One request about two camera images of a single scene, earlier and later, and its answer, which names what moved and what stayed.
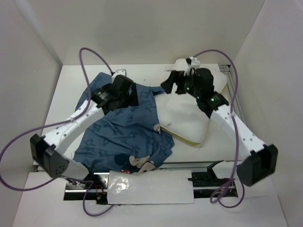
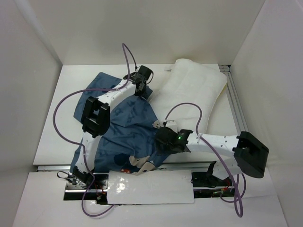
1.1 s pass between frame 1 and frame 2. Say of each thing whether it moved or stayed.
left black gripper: moved
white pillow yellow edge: stayed
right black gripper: moved
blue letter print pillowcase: stayed
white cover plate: stayed
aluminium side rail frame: stayed
